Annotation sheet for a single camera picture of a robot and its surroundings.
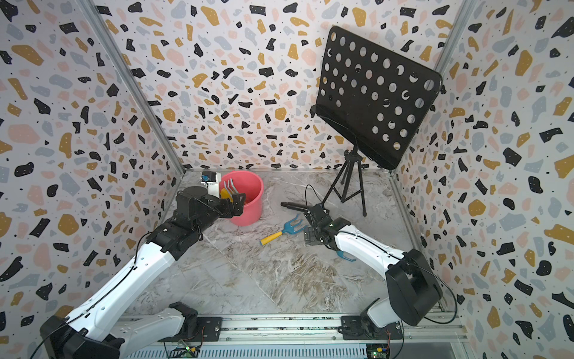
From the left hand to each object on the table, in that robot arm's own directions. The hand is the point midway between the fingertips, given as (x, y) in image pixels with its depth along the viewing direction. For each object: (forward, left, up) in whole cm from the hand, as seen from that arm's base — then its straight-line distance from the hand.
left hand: (234, 193), depth 74 cm
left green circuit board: (-40, +16, -31) cm, 53 cm away
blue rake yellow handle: (+4, -17, -30) cm, 35 cm away
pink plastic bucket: (+16, -1, -13) cm, 21 cm away
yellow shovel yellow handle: (-5, +1, +6) cm, 8 cm away
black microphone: (+16, -19, -28) cm, 38 cm away
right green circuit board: (-41, -46, -30) cm, 69 cm away
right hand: (-4, -29, -21) cm, 36 cm away
